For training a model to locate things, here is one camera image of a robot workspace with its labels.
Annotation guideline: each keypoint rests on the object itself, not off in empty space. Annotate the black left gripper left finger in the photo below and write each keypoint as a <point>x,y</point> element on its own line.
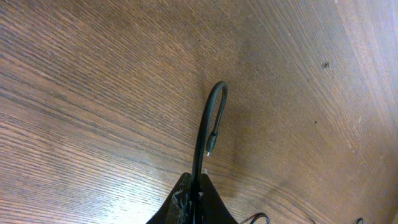
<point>176,208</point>

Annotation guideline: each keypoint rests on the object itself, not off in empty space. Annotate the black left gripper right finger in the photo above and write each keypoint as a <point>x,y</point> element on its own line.
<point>212,209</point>

